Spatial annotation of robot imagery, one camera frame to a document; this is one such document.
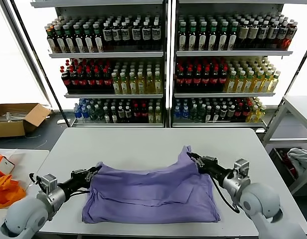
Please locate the dark bottle grey label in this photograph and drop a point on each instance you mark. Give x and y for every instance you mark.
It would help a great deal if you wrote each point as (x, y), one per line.
(281, 37)
(273, 37)
(263, 37)

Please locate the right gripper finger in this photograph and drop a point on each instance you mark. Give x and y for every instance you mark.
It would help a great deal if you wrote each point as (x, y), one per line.
(195, 156)
(198, 164)

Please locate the orange white carton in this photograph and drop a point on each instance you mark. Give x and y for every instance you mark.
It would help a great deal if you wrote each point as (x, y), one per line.
(5, 165)

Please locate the small white floor object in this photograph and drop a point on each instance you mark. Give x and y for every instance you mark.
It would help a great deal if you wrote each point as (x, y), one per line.
(60, 122)

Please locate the black slanted frame pole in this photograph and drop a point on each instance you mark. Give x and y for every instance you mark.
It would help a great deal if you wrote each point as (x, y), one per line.
(299, 67)
(39, 62)

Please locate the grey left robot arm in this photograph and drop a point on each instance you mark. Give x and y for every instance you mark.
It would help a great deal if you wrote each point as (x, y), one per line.
(21, 214)

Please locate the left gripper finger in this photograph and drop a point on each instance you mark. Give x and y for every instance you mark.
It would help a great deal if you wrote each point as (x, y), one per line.
(93, 170)
(90, 177)

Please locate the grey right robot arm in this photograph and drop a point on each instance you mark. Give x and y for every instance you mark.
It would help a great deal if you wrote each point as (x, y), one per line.
(260, 201)

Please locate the white packing strips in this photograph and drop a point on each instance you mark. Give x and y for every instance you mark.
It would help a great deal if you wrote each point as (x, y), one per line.
(16, 116)

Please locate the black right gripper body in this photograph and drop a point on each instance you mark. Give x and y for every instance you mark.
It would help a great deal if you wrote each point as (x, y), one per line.
(213, 168)

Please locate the purple t-shirt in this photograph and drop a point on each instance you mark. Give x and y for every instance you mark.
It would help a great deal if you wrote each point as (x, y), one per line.
(148, 194)

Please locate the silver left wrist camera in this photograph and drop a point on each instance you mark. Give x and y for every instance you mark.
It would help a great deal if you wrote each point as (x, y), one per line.
(47, 184)

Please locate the black storage bin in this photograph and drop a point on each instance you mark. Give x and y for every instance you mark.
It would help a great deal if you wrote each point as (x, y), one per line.
(278, 159)

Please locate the small dark drink bottle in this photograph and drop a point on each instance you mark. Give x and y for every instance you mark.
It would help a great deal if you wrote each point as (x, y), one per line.
(107, 115)
(223, 114)
(231, 113)
(114, 115)
(128, 115)
(216, 114)
(208, 115)
(121, 115)

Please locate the orange fabric bag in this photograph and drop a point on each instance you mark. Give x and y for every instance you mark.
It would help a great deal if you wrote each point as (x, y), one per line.
(6, 196)

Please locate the dark bottle beige label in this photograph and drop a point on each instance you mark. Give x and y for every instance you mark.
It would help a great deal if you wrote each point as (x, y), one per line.
(243, 37)
(253, 37)

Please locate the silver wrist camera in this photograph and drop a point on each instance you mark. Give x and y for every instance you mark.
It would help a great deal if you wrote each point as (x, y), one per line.
(47, 184)
(242, 169)

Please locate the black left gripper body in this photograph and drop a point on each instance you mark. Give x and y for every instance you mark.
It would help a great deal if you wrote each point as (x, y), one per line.
(73, 183)

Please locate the dark bottle white label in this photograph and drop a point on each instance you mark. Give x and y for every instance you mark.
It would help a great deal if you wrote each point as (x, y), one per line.
(125, 37)
(136, 37)
(116, 37)
(107, 37)
(146, 37)
(156, 37)

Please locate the grey white crumpled cloth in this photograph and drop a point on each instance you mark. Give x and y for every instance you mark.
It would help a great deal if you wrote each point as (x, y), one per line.
(301, 158)

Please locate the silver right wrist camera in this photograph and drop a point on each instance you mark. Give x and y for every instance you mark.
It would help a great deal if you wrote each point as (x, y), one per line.
(242, 169)

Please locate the small yellow tea bottle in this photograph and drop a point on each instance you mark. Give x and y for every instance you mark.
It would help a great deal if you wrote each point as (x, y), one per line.
(151, 115)
(261, 114)
(158, 115)
(253, 114)

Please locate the small blue drink bottle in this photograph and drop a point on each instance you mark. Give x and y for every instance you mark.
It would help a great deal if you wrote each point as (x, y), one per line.
(85, 113)
(77, 114)
(177, 114)
(185, 114)

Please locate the grey slanted frame bar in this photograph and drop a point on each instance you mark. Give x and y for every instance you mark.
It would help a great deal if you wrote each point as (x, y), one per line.
(30, 62)

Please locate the white side table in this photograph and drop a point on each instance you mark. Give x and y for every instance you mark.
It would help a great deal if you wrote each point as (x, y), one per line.
(31, 164)

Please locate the brown cardboard box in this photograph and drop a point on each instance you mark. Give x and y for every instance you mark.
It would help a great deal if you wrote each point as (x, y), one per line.
(16, 129)

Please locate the metal drinks shelf unit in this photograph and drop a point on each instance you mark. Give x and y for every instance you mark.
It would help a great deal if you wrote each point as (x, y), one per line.
(233, 53)
(106, 55)

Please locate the small red cap cola bottle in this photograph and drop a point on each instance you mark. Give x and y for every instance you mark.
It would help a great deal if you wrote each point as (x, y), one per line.
(246, 112)
(239, 113)
(136, 115)
(144, 115)

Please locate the red packaged items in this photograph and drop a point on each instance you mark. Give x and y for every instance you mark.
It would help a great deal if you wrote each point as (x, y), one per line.
(284, 154)

